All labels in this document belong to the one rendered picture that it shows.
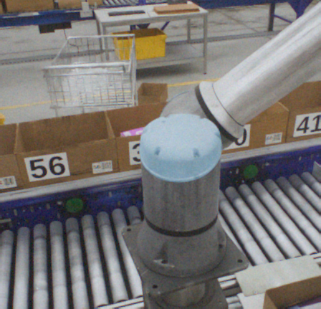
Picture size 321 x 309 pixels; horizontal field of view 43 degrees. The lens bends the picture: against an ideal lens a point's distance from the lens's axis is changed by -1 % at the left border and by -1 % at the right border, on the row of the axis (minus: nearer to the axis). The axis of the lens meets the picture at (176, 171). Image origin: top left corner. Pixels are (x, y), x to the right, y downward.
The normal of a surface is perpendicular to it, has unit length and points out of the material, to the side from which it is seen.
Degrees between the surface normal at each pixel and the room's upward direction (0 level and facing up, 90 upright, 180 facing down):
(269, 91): 98
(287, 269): 0
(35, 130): 90
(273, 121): 90
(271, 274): 0
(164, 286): 2
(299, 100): 89
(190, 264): 69
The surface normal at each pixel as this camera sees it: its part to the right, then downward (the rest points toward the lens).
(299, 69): 0.04, 0.67
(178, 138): -0.03, -0.80
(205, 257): 0.52, 0.11
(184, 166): 0.13, 0.44
